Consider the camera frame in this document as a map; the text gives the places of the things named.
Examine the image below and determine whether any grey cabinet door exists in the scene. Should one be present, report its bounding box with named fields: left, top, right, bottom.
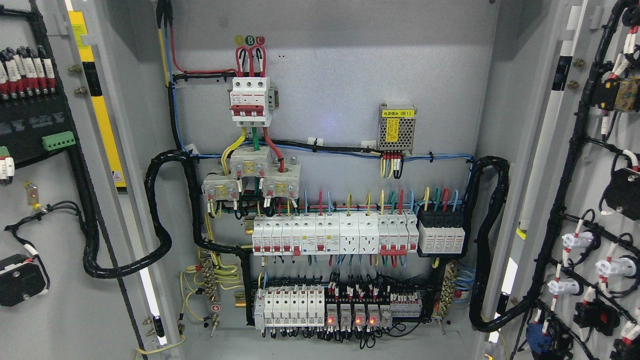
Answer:
left=0, top=0, right=186, bottom=360
left=477, top=0, right=639, bottom=360

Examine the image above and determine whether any grey current transformer block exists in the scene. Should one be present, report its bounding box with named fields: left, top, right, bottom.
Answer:
left=202, top=145, right=301, bottom=206

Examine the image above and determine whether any white breaker and socket row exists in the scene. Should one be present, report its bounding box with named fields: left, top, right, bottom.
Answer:
left=251, top=211, right=419, bottom=256

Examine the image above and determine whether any metal mesh power supply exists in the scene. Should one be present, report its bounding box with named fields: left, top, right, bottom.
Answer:
left=377, top=102, right=418, bottom=153

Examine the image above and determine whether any white red main breaker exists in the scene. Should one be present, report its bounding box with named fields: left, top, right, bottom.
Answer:
left=230, top=77, right=275, bottom=128

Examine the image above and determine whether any lower relay terminal row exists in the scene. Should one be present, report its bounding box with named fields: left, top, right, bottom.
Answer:
left=253, top=272, right=426, bottom=341

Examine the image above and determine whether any black surge protector block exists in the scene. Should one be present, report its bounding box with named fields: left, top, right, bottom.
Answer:
left=417, top=208, right=467, bottom=259

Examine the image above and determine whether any brass ground terminal bar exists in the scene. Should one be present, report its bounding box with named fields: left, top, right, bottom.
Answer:
left=199, top=258, right=221, bottom=337

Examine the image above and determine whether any black corrugated cable conduit left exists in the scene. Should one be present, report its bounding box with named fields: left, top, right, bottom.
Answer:
left=82, top=149, right=253, bottom=279

